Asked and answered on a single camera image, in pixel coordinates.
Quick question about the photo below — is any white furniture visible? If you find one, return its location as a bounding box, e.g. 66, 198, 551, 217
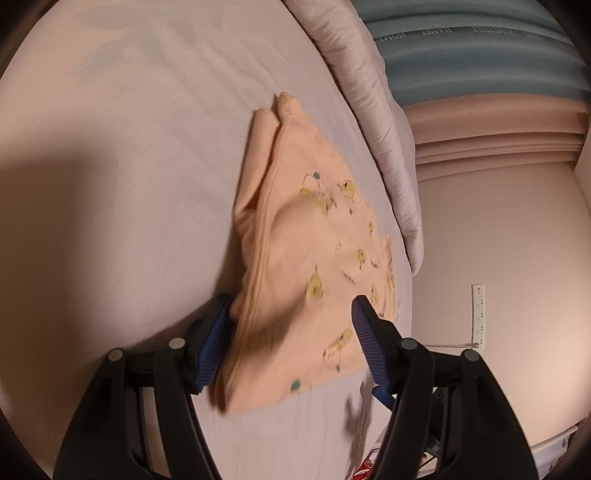
529, 425, 579, 480

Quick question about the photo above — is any teal curtain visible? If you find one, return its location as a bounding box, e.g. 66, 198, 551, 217
355, 0, 588, 110

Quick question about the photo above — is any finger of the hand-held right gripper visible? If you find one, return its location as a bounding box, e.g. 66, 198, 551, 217
370, 385, 396, 411

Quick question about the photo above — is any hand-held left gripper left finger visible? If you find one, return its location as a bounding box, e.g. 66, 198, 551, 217
52, 294, 234, 480

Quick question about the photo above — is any red object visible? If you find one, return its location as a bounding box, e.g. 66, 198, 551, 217
353, 455, 382, 480

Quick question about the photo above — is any bed with grey sheet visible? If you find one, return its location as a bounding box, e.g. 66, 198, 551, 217
0, 0, 416, 480

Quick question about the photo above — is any peach printed long-sleeve shirt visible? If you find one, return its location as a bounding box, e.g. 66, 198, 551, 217
215, 91, 399, 414

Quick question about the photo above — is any white power strip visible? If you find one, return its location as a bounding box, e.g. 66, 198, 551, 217
471, 283, 485, 352

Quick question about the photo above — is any pink curtain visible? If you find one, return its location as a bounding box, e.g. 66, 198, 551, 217
402, 98, 591, 179

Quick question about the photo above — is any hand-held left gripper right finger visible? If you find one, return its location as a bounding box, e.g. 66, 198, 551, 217
351, 295, 539, 480

